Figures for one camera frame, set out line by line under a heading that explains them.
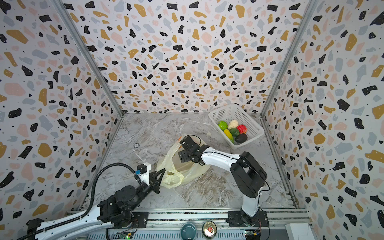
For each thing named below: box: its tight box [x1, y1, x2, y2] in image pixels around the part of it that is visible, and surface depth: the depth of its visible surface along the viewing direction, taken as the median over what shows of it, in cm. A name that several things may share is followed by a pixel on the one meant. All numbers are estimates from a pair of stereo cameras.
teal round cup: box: [180, 222, 197, 240], surface depth 72 cm
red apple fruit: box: [237, 124, 248, 134], surface depth 108 cm
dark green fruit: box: [229, 127, 240, 137], surface depth 105 cm
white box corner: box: [285, 223, 316, 240], surface depth 69 cm
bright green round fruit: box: [218, 120, 228, 131], surface depth 109 cm
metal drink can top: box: [202, 220, 218, 240], surface depth 64 cm
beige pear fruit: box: [228, 119, 239, 130], surface depth 111 cm
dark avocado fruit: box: [234, 133, 248, 143], surface depth 105 cm
